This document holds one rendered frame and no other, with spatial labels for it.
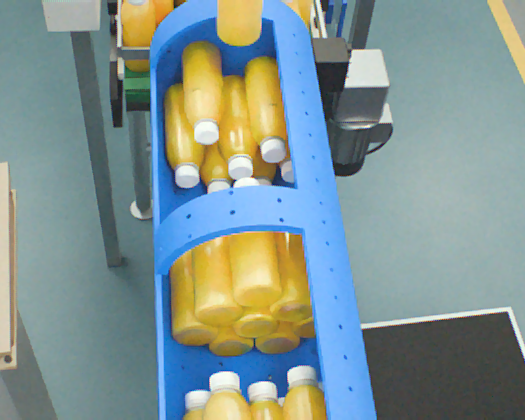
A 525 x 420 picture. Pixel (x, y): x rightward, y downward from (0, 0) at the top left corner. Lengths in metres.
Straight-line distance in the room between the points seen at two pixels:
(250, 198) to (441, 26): 2.26
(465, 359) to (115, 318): 0.97
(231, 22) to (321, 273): 0.41
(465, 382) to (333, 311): 1.23
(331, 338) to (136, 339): 1.39
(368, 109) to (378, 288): 0.80
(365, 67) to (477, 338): 0.86
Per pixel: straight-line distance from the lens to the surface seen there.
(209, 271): 1.20
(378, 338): 2.30
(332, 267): 1.15
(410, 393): 2.25
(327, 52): 1.69
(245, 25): 1.29
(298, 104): 1.30
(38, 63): 3.10
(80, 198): 2.70
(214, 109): 1.40
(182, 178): 1.40
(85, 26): 1.71
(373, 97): 1.87
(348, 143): 1.98
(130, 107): 1.97
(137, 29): 1.68
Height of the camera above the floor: 2.17
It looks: 55 degrees down
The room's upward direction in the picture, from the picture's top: 6 degrees clockwise
